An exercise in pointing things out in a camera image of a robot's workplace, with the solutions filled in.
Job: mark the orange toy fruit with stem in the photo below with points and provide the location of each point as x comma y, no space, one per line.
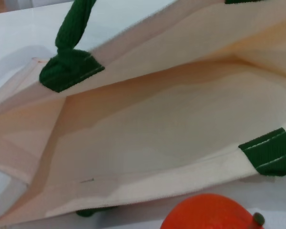
205,212

